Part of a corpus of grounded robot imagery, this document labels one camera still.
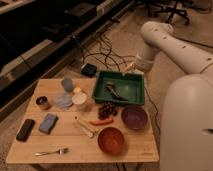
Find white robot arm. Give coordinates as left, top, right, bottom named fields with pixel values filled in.
left=128, top=21, right=213, bottom=171

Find small yellow object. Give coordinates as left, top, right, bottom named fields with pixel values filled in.
left=73, top=87, right=82, bottom=94

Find purple bowl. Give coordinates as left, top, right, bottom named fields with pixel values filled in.
left=121, top=105, right=148, bottom=130

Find dark grape bunch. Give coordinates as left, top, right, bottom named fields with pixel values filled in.
left=98, top=102, right=117, bottom=120

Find green plastic tray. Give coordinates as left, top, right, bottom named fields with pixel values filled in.
left=92, top=71, right=145, bottom=106

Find silver fork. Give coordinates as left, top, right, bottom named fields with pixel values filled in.
left=34, top=148, right=69, bottom=156

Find black floor cables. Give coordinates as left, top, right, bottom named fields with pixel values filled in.
left=71, top=31, right=138, bottom=73

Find orange carrot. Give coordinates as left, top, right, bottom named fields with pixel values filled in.
left=89, top=118, right=113, bottom=126

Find office chair base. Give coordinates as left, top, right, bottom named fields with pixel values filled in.
left=135, top=0, right=190, bottom=25

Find blue sponge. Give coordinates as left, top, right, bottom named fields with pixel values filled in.
left=39, top=114, right=58, bottom=134

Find black power adapter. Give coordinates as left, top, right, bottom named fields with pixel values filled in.
left=81, top=63, right=97, bottom=77

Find dark utensil in tray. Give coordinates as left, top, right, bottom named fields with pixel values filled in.
left=105, top=84, right=128, bottom=101

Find wooden stick tool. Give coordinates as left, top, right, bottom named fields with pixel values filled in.
left=75, top=117, right=98, bottom=138

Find white round container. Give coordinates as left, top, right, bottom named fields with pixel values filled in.
left=72, top=92, right=87, bottom=106

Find orange bowl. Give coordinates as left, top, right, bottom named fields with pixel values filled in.
left=97, top=127, right=125, bottom=155

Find small metal can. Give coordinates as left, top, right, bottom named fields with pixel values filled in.
left=36, top=96, right=50, bottom=110

